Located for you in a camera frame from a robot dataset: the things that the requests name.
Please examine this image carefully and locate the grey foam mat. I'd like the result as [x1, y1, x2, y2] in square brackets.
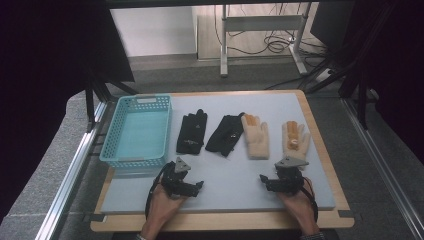
[99, 92, 337, 215]

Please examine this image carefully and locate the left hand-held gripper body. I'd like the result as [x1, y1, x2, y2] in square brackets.
[161, 156, 192, 198]

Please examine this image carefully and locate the turquoise plastic basket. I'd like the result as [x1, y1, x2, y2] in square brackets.
[98, 94, 174, 172]

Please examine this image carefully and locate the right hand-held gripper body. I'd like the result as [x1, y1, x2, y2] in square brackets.
[273, 156, 310, 195]

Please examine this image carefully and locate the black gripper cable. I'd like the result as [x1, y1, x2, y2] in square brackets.
[144, 161, 176, 221]
[300, 178, 320, 224]

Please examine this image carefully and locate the black tripod stand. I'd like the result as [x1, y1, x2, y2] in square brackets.
[84, 68, 140, 134]
[304, 3, 396, 131]

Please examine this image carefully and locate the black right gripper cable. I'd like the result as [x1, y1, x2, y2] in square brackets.
[300, 178, 320, 224]

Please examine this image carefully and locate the white power strip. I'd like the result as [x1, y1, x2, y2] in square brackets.
[313, 67, 333, 84]

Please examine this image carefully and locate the black glove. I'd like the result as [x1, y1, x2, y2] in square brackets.
[204, 112, 246, 158]
[175, 108, 209, 156]

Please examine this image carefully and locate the dark curtain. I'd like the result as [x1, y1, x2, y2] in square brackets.
[344, 0, 424, 166]
[0, 0, 136, 221]

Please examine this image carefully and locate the black floor cable bundle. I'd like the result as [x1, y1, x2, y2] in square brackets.
[213, 3, 329, 68]

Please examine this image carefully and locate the beige fluffy glove with loop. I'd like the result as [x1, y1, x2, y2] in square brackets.
[281, 120, 312, 162]

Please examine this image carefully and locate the wooden table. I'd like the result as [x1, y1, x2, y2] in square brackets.
[89, 89, 356, 234]

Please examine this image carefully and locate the person's left hand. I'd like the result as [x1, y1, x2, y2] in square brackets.
[145, 183, 188, 234]

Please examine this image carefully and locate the aluminium rail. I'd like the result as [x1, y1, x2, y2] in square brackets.
[341, 98, 424, 236]
[34, 100, 110, 240]

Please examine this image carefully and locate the person's right hand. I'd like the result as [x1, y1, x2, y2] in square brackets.
[276, 177, 322, 235]

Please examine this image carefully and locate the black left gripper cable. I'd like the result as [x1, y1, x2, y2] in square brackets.
[144, 161, 176, 221]

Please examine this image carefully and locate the white metal desk frame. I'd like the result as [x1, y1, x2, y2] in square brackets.
[219, 3, 310, 79]

